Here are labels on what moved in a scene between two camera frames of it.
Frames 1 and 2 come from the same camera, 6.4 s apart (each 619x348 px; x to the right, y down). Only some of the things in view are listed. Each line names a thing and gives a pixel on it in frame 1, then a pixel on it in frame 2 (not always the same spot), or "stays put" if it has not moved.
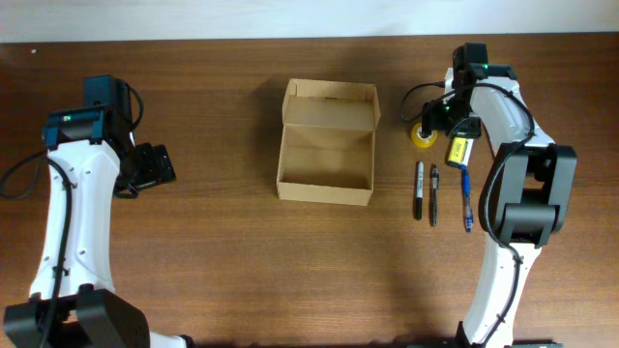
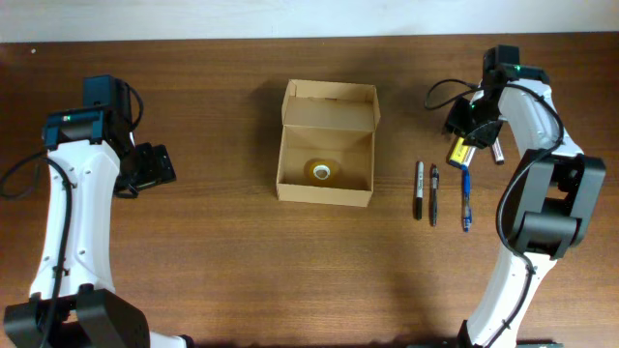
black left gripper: (158, 167) stays put
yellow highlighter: (457, 150) stays put
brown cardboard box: (327, 151) stays put
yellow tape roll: (423, 142) -> (322, 172)
